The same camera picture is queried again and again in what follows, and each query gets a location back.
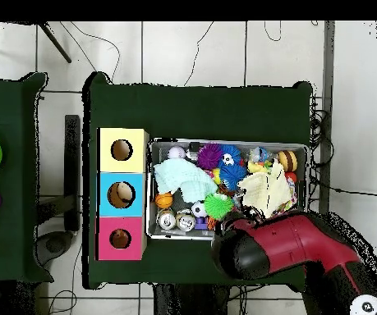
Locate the white baseball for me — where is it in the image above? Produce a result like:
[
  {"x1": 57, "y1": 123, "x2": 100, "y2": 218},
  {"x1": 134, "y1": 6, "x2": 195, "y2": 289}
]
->
[{"x1": 167, "y1": 145, "x2": 187, "y2": 160}]

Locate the small orange basketball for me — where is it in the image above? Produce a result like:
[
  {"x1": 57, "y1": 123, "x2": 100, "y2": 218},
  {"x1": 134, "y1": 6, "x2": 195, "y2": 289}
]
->
[{"x1": 154, "y1": 192, "x2": 174, "y2": 210}]

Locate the purple spiky ball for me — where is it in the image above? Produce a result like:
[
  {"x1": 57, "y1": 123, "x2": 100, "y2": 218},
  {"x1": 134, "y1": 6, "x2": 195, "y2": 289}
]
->
[{"x1": 196, "y1": 143, "x2": 224, "y2": 171}]

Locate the orange plush toy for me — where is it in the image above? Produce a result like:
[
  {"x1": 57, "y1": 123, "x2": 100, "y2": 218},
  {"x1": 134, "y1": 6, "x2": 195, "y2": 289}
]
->
[{"x1": 111, "y1": 229, "x2": 131, "y2": 249}]

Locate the dark green table cloth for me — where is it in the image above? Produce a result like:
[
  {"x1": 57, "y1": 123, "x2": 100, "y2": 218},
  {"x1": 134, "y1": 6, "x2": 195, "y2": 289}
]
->
[
  {"x1": 81, "y1": 71, "x2": 314, "y2": 293},
  {"x1": 0, "y1": 71, "x2": 54, "y2": 285}
]

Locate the green spiky ball with eyes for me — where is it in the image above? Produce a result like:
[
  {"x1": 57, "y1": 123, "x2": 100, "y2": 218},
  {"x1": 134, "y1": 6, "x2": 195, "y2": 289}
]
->
[{"x1": 203, "y1": 193, "x2": 234, "y2": 220}]

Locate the black cable bundle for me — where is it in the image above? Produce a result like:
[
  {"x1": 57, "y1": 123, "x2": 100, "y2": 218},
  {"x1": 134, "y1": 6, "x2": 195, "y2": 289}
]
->
[{"x1": 308, "y1": 96, "x2": 335, "y2": 201}]

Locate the cream yellow cloth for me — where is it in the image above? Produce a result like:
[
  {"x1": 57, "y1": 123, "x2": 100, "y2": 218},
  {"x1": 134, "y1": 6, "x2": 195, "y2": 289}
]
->
[{"x1": 237, "y1": 159, "x2": 294, "y2": 219}]

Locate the blue spiky ball with eyes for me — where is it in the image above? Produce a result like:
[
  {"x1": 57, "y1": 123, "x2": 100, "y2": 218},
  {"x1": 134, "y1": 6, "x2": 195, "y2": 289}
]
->
[{"x1": 219, "y1": 144, "x2": 242, "y2": 166}]

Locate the black upright panel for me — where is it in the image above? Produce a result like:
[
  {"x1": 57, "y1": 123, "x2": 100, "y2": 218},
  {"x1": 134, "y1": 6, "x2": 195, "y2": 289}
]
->
[{"x1": 63, "y1": 114, "x2": 81, "y2": 232}]

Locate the silver drink can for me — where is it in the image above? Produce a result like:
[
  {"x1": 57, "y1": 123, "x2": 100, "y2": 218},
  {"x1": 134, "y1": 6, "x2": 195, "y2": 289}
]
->
[
  {"x1": 156, "y1": 208, "x2": 177, "y2": 231},
  {"x1": 175, "y1": 209, "x2": 197, "y2": 232}
]

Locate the silver mesh bin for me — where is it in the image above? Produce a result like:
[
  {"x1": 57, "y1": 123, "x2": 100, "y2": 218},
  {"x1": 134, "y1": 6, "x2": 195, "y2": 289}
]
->
[{"x1": 145, "y1": 137, "x2": 310, "y2": 242}]

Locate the wooden box with three holes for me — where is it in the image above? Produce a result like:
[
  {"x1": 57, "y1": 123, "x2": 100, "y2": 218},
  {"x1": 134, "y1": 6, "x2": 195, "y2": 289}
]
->
[{"x1": 95, "y1": 126, "x2": 150, "y2": 262}]

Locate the grey floor rail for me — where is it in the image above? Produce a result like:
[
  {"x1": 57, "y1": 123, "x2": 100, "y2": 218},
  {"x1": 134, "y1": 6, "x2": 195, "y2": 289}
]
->
[{"x1": 317, "y1": 21, "x2": 336, "y2": 214}]

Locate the black tripod leg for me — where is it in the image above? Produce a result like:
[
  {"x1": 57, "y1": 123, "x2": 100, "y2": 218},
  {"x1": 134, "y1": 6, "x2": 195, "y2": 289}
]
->
[{"x1": 38, "y1": 21, "x2": 72, "y2": 64}]

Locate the mint green cloth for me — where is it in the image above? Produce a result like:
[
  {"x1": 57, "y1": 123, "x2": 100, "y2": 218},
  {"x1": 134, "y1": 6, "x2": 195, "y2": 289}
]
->
[{"x1": 153, "y1": 157, "x2": 218, "y2": 203}]

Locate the grey stand base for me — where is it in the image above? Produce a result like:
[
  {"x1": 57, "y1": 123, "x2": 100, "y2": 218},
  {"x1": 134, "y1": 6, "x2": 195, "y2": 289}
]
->
[{"x1": 36, "y1": 230, "x2": 77, "y2": 267}]

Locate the black cable with connector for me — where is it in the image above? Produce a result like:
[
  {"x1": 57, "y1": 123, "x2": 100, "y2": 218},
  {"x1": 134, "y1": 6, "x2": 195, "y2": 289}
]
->
[{"x1": 309, "y1": 176, "x2": 377, "y2": 199}]

